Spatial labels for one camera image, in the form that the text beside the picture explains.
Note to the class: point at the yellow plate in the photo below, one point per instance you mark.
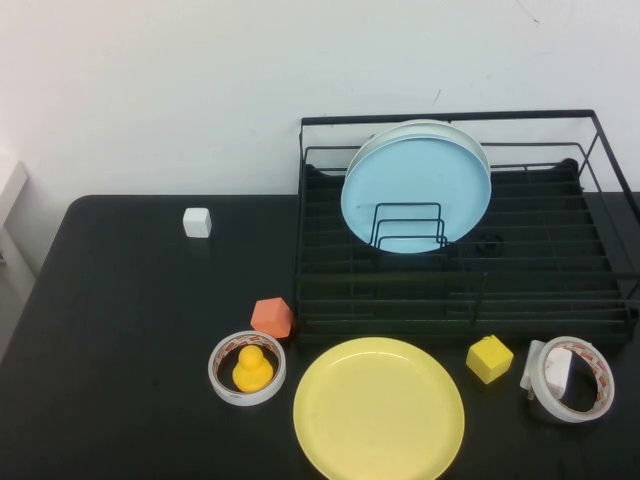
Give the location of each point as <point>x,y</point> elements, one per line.
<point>375,410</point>

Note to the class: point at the light blue plate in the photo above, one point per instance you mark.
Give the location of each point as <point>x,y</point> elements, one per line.
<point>415,175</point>

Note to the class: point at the white plate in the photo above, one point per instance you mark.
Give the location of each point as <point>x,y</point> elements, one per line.
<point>415,126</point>

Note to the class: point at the orange cube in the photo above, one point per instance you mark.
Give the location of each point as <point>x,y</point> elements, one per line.
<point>271,319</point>

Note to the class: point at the white cube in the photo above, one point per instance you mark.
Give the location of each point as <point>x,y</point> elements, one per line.
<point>196,223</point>

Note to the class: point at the yellow rubber duck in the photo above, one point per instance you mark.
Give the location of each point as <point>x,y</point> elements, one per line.
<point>250,372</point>

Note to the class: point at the black round drain fitting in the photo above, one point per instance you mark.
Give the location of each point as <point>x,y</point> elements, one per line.
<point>495,246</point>

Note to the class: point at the tape roll around duck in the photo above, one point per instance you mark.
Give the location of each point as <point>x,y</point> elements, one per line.
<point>245,399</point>

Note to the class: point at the yellow cube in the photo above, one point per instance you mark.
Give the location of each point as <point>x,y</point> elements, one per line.
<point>489,360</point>

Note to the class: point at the white power adapter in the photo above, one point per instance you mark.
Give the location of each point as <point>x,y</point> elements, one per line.
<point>557,372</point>

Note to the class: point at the tape roll around adapter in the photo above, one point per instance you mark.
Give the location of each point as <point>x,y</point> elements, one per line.
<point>570,413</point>

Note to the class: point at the white cabinet edge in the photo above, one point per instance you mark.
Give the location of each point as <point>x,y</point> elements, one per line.
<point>12,200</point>

